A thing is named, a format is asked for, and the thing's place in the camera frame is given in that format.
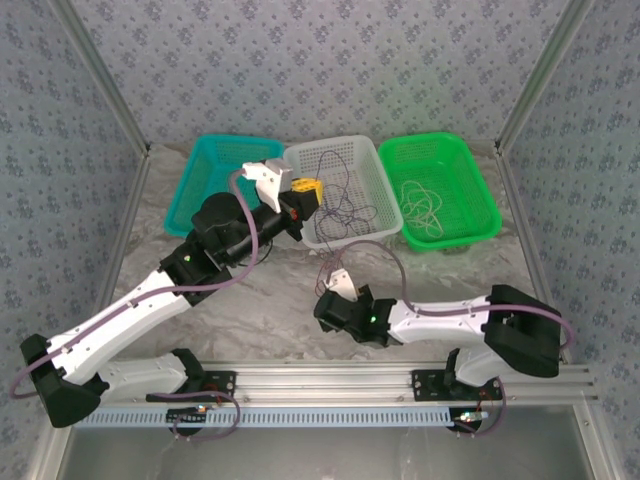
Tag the aluminium table edge bar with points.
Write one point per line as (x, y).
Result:
(125, 225)
(525, 230)

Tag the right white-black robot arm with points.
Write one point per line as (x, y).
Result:
(440, 320)

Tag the grey metal panel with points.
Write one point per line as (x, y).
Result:
(320, 455)

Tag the aluminium frame post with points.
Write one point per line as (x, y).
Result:
(104, 75)
(541, 75)

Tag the white plastic basket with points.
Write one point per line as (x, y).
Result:
(360, 165)

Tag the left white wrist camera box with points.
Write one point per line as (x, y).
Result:
(267, 180)

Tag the black controller board with LED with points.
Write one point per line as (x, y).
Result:
(182, 416)
(467, 422)

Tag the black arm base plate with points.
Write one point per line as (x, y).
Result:
(425, 385)
(225, 387)

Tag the aluminium mounting rail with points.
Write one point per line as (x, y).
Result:
(320, 380)

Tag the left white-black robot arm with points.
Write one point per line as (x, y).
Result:
(125, 310)

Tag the green plastic basket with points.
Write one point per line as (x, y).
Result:
(465, 165)

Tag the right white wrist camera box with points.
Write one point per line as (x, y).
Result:
(345, 285)

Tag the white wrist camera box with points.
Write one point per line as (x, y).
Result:
(267, 180)
(345, 285)

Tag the teal plastic basket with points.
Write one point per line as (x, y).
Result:
(210, 170)

